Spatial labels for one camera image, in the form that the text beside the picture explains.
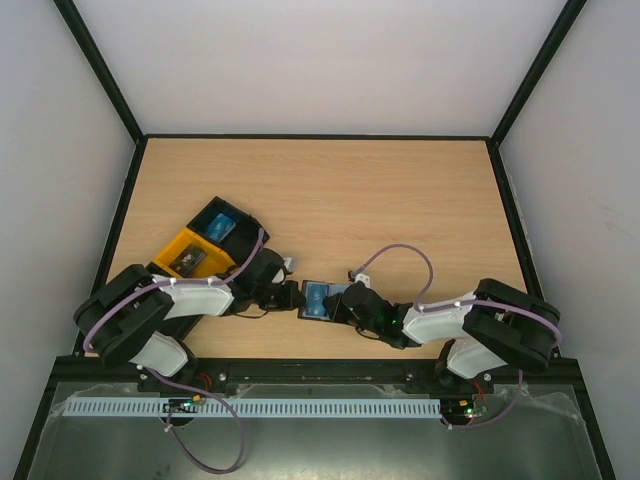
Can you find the black leather card holder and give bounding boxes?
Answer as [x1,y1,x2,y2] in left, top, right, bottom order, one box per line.
[297,280,348,321]

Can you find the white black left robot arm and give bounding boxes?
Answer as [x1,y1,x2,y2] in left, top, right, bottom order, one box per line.
[73,248,305,378]

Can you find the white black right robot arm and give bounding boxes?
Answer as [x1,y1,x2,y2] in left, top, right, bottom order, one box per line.
[323,278,562,392]

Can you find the blue credit card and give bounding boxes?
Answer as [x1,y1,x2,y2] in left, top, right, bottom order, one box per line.
[205,213,237,243]

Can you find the black credit card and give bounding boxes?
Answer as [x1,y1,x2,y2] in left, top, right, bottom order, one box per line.
[169,244,206,277]

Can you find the yellow middle sorting bin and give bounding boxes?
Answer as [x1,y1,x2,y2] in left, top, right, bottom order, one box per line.
[152,228,235,278]

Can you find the black far sorting bin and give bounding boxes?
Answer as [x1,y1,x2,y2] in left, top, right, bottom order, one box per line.
[186,196,270,264]

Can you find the black sorting bin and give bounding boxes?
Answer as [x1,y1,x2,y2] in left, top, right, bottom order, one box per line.
[186,196,270,264]
[158,315,204,344]

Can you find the black near sorting bin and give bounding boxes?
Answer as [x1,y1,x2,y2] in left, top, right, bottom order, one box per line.
[158,315,204,344]

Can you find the left controller circuit board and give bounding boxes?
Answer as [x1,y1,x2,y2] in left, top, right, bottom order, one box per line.
[162,395,207,414]

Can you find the controller circuit board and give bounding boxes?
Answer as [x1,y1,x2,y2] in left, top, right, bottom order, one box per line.
[445,396,489,418]
[162,395,207,414]

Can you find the right controller circuit board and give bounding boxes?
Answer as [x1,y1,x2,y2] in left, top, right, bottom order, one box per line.
[445,396,489,418]

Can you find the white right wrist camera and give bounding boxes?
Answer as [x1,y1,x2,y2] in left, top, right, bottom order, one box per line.
[348,271,371,288]

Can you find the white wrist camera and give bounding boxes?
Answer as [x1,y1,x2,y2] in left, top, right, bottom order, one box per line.
[272,257,297,284]
[348,271,371,288]

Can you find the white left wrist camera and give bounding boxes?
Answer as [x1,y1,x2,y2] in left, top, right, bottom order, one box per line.
[272,257,297,284]

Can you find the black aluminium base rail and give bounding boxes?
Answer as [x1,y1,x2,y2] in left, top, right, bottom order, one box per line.
[52,355,581,399]

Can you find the light blue slotted cable duct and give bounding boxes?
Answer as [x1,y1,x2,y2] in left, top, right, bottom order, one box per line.
[62,397,441,419]

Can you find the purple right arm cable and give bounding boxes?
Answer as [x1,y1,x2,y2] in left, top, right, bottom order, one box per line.
[348,243,564,432]

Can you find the black cage frame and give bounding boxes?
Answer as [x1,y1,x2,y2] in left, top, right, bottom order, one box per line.
[13,1,615,479]

